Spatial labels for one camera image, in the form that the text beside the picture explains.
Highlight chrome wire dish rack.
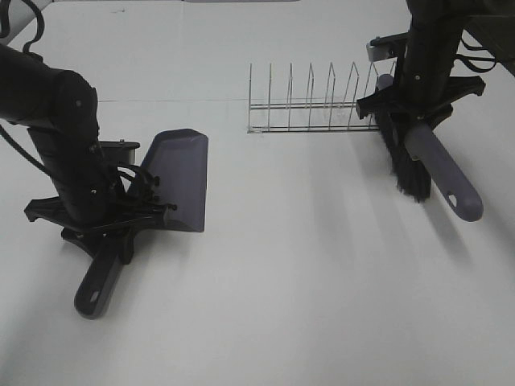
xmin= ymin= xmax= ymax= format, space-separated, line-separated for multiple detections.
xmin=246 ymin=62 xmax=379 ymax=134

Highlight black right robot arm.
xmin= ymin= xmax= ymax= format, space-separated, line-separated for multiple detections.
xmin=356 ymin=1 xmax=514 ymax=128

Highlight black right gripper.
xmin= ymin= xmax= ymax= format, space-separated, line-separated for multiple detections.
xmin=356 ymin=76 xmax=486 ymax=129

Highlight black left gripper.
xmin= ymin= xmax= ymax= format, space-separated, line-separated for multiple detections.
xmin=24 ymin=180 xmax=177 ymax=236

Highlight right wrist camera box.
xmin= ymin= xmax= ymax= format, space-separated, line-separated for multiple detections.
xmin=366 ymin=32 xmax=408 ymax=63

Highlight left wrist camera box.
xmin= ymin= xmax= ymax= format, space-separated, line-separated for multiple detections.
xmin=100 ymin=140 xmax=140 ymax=165

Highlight grey hand brush black bristles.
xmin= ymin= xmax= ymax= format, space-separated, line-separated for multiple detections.
xmin=375 ymin=73 xmax=484 ymax=223

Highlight grey plastic dustpan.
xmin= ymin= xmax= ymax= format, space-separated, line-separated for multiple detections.
xmin=74 ymin=129 xmax=208 ymax=319

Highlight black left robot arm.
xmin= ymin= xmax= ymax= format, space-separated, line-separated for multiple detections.
xmin=1 ymin=1 xmax=177 ymax=234

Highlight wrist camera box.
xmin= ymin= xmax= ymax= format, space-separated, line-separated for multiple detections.
xmin=100 ymin=140 xmax=140 ymax=165
xmin=366 ymin=32 xmax=408 ymax=63

